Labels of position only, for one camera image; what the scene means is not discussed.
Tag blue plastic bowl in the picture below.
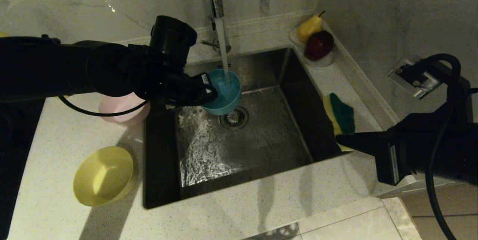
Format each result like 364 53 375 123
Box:
202 68 242 116

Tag yellow green sponge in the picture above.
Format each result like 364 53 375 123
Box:
323 93 355 152

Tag pink plastic bowl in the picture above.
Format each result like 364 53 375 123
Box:
99 94 150 127

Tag stainless steel sink basin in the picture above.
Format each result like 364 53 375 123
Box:
143 47 352 209

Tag round metal drain strainer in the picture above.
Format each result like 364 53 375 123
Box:
220 106 249 131

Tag dark red apple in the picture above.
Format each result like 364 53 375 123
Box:
304 31 334 61

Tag yellow plastic bowl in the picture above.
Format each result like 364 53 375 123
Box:
73 146 134 207

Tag yellow pear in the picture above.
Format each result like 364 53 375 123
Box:
297 12 325 44

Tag black induction cooktop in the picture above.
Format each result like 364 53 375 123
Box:
0 98 45 240

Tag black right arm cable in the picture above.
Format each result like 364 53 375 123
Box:
420 53 462 240

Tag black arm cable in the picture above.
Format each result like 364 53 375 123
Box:
58 94 150 117
420 53 462 240

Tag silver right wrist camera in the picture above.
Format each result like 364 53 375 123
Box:
387 58 443 99

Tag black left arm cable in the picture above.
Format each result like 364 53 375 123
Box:
58 94 150 117

